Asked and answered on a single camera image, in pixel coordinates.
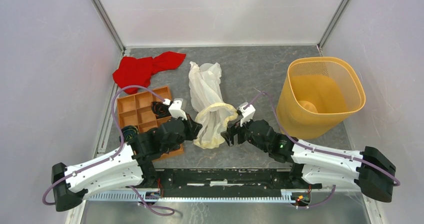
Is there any cream plastic trash bag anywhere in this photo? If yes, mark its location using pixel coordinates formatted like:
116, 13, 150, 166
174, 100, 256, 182
188, 62, 238, 149

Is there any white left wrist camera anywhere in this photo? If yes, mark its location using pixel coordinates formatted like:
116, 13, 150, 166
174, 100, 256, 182
163, 98, 188, 120

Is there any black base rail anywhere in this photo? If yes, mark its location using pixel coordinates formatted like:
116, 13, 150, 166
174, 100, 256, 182
135, 164, 322, 198

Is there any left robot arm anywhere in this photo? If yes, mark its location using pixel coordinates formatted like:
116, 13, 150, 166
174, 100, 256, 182
51, 116, 202, 211

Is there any black rolled bag upper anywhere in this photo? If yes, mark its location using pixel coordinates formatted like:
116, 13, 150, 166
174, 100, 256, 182
150, 101, 171, 119

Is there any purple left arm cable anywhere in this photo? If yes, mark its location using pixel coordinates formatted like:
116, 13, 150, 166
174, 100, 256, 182
42, 85, 167, 206

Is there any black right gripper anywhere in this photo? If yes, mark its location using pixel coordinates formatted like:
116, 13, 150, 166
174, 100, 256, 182
220, 114, 269, 153

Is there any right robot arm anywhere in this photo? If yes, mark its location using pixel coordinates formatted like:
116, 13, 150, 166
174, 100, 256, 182
221, 120, 398, 203

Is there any red cloth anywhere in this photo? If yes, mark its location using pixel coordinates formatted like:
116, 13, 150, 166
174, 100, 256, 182
112, 51, 186, 89

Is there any yellow mesh trash bin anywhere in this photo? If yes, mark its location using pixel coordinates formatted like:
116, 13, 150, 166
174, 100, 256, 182
276, 57, 366, 139

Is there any white slotted cable duct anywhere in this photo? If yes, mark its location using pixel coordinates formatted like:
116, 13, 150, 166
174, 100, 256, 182
88, 190, 295, 204

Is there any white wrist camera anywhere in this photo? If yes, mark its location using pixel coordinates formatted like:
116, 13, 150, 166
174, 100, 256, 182
237, 102, 256, 126
163, 98, 188, 120

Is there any dark blue-yellow rolled bag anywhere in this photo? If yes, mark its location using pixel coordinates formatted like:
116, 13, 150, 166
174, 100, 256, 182
121, 125, 139, 143

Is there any orange compartment tray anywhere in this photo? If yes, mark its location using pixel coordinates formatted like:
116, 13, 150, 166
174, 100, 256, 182
116, 86, 185, 161

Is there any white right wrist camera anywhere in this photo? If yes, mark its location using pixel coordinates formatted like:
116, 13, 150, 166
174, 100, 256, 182
237, 102, 256, 126

